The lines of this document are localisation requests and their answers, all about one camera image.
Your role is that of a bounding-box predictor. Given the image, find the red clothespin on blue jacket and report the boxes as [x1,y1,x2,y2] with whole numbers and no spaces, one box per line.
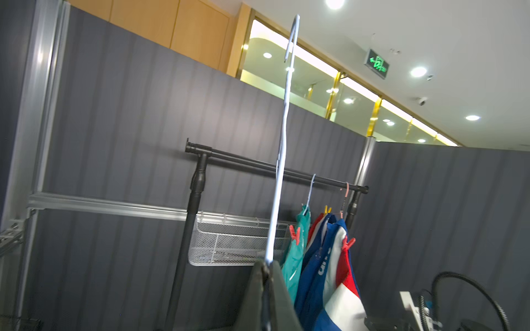
[342,237,356,252]

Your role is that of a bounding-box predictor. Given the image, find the light blue wire hanger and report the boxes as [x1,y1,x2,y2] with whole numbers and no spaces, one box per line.
[264,15,300,266]

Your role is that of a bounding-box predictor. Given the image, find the silver mesh wall basket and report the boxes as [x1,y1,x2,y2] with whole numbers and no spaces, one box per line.
[188,211,270,267]

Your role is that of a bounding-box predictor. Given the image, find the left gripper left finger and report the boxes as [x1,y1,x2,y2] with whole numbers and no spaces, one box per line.
[233,261,269,330]

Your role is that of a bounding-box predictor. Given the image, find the red clothespin on green jacket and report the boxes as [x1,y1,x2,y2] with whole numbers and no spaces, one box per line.
[288,225,301,245]

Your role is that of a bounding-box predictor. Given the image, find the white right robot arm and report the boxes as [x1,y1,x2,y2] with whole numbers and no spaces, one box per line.
[364,271,511,330]

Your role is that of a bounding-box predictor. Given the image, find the black clothes rack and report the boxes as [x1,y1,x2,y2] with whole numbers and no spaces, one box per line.
[164,141,369,330]

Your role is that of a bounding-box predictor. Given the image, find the green jacket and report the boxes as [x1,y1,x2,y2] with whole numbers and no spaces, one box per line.
[282,205,311,303]

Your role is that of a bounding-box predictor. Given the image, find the green exit sign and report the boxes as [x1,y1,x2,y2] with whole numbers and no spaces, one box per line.
[364,49,390,79]

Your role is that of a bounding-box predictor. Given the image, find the pink wire hanger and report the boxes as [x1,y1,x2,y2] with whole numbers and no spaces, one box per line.
[340,182,350,219]

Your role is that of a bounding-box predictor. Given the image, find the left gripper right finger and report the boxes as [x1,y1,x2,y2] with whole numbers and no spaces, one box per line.
[266,266,302,330]

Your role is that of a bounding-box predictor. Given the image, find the blue hanger with green jacket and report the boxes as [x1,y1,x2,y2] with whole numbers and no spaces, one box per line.
[302,173,316,216]

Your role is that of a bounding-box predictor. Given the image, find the red white blue jacket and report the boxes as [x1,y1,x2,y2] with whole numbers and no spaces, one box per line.
[294,213,367,330]

